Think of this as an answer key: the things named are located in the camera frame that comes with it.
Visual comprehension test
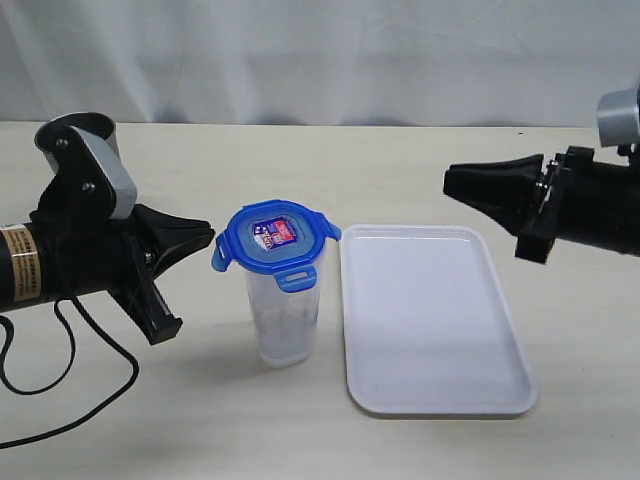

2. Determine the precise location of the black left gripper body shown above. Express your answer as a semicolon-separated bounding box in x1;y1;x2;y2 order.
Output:
30;210;182;345

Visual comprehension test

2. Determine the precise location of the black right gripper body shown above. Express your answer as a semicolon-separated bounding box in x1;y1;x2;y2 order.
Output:
515;146;595;263

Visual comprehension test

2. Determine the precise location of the stainless steel cup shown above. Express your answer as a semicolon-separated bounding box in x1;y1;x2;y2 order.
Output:
34;111;119;174

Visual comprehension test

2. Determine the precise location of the blue plastic container lid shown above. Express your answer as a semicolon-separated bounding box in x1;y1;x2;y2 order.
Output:
211;199;342;294

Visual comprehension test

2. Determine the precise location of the clear plastic measuring container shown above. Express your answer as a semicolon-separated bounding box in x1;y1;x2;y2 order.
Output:
244;244;326;368

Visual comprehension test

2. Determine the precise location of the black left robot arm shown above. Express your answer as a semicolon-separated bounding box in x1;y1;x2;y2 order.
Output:
1;204;215;345

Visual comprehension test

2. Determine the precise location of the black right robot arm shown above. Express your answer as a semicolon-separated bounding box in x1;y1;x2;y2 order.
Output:
443;144;639;264

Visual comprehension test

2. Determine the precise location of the white rectangular plastic tray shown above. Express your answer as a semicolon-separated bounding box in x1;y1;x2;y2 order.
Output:
340;224;538;419

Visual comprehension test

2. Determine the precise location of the white backdrop curtain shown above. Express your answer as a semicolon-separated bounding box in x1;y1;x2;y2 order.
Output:
1;1;639;126

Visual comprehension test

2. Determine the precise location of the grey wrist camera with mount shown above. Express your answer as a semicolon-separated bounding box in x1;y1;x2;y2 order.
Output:
37;126;138;225

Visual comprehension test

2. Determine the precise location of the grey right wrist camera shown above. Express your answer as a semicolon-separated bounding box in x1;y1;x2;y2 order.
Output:
596;85;639;158

